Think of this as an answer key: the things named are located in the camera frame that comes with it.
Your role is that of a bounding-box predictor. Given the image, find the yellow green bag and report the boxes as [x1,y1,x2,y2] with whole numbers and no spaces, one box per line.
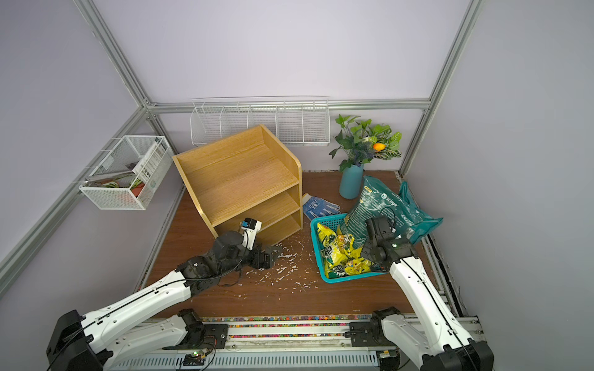
[317,223,338,249]
[325,233,360,266]

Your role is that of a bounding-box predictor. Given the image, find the large green fertilizer bag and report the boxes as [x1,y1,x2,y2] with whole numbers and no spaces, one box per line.
[338,176,413,248]

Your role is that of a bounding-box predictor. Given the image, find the blue dotted work gloves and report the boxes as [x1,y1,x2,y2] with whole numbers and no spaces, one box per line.
[302,193,341,220]

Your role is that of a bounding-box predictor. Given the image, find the white wire side basket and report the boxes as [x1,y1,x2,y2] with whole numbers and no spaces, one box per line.
[79,135,173,211]

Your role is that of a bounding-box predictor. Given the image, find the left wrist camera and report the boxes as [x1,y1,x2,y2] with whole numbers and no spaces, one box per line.
[241,218,262,250]

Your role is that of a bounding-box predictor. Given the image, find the yellow bag top back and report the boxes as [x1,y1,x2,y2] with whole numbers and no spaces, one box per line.
[324,252,348,279]

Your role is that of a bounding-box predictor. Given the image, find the white wire wall rack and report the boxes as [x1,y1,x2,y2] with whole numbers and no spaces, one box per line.
[190,96,331,146]

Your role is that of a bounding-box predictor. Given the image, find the teal vase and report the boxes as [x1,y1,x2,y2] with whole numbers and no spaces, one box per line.
[339,165,364,199]

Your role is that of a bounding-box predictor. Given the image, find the artificial green plant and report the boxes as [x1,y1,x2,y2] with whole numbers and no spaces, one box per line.
[329,114,402,173]

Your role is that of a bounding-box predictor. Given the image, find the green orange fertilizer bag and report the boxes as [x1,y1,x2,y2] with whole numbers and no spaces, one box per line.
[394,182,443,244]

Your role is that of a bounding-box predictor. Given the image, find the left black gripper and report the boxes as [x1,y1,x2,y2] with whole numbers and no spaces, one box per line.
[220,240,282,275]

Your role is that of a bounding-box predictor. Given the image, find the items in side basket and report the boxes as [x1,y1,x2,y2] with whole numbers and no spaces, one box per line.
[98,162,145,198]

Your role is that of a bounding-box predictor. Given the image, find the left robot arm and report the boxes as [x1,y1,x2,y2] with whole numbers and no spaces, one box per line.
[46,231,282,370]

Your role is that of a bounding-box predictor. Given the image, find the wooden two-tier shelf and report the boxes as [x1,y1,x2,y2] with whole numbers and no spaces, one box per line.
[173,125,303,245]

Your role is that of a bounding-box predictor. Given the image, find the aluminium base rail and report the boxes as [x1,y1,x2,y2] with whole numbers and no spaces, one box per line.
[87,314,493,371]

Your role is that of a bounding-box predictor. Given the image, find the teal plastic basket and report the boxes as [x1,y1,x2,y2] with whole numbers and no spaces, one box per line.
[310,213,384,284]

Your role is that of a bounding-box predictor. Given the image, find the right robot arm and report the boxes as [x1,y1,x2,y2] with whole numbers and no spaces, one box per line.
[361,216,494,370]

